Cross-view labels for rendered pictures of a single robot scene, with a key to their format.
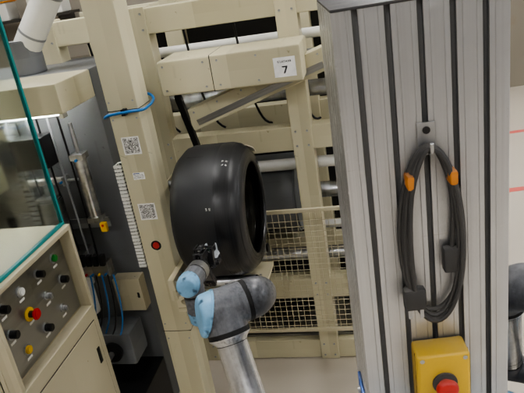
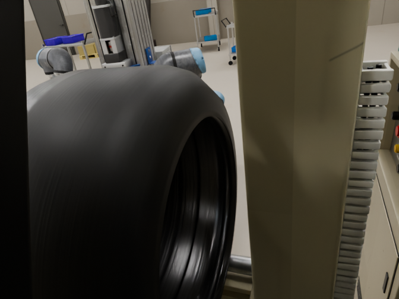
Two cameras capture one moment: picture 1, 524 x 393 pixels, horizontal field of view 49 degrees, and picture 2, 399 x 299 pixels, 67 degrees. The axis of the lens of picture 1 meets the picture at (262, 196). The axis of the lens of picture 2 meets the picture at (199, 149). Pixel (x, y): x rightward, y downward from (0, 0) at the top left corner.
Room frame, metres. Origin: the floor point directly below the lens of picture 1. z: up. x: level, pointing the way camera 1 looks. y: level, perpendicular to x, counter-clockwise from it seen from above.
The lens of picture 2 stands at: (2.71, 0.40, 1.54)
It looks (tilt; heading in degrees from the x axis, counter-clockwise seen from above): 28 degrees down; 190
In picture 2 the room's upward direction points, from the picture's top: 9 degrees counter-clockwise
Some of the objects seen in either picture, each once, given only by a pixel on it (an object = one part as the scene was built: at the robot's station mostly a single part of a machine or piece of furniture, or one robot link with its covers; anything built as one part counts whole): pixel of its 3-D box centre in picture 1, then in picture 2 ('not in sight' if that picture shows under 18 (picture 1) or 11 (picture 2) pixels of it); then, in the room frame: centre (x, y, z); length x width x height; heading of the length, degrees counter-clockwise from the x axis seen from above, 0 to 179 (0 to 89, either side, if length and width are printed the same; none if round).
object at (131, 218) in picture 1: (133, 215); (350, 210); (2.31, 0.56, 1.19); 0.05 x 0.04 x 0.48; 167
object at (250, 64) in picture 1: (234, 65); not in sight; (2.54, 0.02, 1.71); 0.61 x 0.25 x 0.15; 77
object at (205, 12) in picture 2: not in sight; (207, 28); (-5.95, -0.49, 0.53); 1.13 x 0.68 x 1.07; 176
